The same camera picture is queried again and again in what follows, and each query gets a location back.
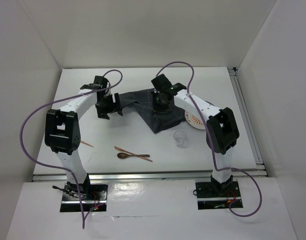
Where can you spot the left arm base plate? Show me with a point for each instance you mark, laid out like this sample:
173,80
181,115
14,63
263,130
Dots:
96,198

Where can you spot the right aluminium rail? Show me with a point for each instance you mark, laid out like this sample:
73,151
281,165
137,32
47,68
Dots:
246,119

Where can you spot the copper knife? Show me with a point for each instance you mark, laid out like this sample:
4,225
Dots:
124,151

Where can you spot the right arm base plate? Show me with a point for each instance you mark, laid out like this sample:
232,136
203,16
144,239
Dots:
208,199

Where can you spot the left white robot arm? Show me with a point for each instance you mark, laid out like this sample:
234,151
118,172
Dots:
62,133

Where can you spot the aluminium rail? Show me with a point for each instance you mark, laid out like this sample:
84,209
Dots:
246,119
146,176

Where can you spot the dark grey checked cloth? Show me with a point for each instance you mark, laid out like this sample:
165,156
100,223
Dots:
142,102

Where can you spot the front aluminium rail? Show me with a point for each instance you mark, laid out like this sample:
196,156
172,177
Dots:
146,176

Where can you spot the clear plastic cup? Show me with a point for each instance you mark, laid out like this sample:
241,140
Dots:
180,139

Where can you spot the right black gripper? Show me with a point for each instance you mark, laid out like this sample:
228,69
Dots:
157,108

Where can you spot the patterned glass plate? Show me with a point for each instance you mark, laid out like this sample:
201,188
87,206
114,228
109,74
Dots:
194,122

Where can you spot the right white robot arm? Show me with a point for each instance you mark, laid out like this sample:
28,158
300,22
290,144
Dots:
220,124

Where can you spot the dark wooden spoon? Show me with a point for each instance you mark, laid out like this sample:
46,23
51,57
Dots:
123,155

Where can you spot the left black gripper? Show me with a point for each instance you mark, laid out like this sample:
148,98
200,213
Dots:
114,107

